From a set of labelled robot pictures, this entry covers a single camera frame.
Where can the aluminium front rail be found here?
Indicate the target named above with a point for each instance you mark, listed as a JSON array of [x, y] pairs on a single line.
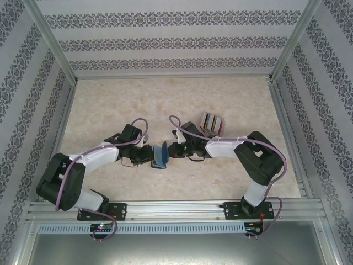
[[176, 209]]

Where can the red credit card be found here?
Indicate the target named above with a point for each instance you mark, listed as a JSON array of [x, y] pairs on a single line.
[[222, 127]]

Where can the small controller board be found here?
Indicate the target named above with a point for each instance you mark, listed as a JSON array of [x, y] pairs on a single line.
[[253, 227], [102, 227]]

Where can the aluminium side rail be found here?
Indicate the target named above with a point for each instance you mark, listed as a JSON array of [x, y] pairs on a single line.
[[288, 135], [62, 124]]

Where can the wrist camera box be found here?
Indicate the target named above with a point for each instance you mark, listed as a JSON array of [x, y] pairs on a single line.
[[178, 135], [143, 141]]

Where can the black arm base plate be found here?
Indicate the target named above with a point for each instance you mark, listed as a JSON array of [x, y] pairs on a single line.
[[118, 211], [234, 211]]

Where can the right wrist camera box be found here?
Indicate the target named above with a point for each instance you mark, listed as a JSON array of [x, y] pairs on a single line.
[[178, 135]]

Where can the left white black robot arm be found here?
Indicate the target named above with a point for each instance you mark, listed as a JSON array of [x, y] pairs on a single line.
[[102, 156]]

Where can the aluminium frame post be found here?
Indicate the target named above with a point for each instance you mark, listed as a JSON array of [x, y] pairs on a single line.
[[52, 38], [296, 38]]

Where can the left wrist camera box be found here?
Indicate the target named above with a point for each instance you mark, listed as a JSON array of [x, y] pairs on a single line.
[[143, 141]]

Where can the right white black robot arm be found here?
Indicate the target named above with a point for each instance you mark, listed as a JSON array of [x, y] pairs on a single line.
[[220, 146]]

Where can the blue card holder wallet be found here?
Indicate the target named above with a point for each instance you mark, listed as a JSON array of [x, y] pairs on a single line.
[[160, 154]]

